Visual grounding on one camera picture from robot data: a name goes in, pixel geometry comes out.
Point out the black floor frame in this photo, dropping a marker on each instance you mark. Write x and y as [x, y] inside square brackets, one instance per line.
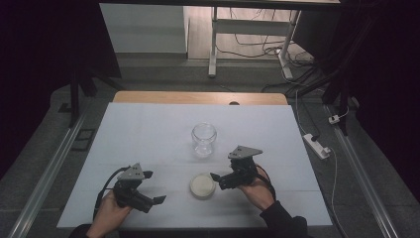
[84, 139]

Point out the aluminium floor rail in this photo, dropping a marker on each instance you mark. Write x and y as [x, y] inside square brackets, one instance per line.
[363, 175]
[49, 175]

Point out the white round jar lid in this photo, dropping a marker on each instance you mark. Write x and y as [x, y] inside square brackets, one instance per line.
[202, 186]

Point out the person's left hand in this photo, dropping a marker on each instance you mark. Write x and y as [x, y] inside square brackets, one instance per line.
[107, 214]

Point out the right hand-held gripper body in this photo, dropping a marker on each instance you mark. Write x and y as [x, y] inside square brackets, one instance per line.
[243, 167]

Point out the small white adapter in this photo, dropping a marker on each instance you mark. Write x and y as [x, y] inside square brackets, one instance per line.
[334, 119]

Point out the black metal stand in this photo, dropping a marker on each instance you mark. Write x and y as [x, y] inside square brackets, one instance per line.
[74, 99]
[343, 99]

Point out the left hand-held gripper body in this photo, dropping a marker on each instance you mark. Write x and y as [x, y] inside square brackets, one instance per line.
[130, 190]

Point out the white table mat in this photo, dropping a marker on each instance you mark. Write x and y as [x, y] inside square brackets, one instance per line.
[158, 132]

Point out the white desk frame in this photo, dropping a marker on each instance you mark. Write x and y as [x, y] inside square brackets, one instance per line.
[251, 27]

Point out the clear glass jar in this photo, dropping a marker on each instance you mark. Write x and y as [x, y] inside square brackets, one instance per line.
[203, 139]

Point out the person's right hand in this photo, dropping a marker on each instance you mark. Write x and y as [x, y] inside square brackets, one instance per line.
[259, 193]

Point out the dark curtain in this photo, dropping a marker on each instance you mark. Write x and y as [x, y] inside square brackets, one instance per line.
[386, 82]
[39, 66]

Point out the white cabinet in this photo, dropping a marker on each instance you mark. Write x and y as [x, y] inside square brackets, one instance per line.
[142, 28]

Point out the white power strip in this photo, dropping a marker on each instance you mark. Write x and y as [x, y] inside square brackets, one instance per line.
[316, 145]

